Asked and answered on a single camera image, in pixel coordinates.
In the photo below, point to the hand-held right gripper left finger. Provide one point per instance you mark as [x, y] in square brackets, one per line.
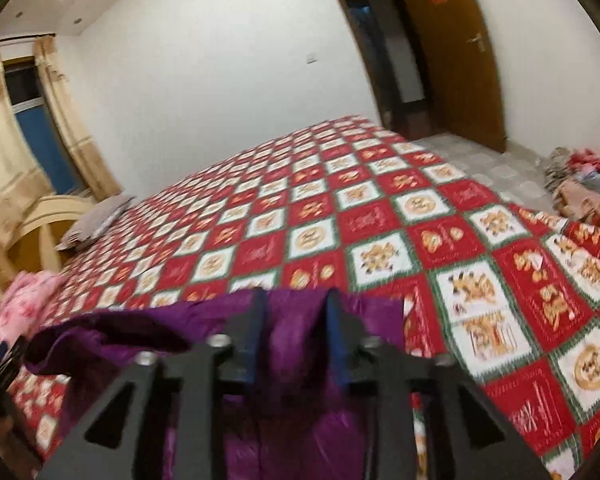
[257, 340]

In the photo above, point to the grey striped pillow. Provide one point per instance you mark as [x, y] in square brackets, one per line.
[97, 220]

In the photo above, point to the pile of clothes on floor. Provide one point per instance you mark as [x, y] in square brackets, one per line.
[580, 185]

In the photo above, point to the beige floral curtain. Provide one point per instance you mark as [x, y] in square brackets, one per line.
[75, 135]
[5, 160]

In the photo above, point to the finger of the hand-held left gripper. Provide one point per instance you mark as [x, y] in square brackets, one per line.
[5, 360]

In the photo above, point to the brown wooden door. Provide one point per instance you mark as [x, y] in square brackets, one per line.
[460, 75]

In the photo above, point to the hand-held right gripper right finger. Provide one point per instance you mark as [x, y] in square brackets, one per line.
[335, 340]

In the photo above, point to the pink floral quilt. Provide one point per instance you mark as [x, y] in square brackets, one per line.
[25, 300]

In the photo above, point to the brown door frame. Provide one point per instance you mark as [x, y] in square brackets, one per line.
[350, 15]

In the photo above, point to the window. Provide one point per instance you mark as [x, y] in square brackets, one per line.
[40, 130]

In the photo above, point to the cream wooden headboard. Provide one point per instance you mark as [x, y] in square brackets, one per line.
[45, 215]

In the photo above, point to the red checked printed bedspread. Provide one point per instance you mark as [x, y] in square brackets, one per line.
[380, 210]

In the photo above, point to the purple hooded puffer jacket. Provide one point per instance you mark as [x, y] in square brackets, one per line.
[290, 360]

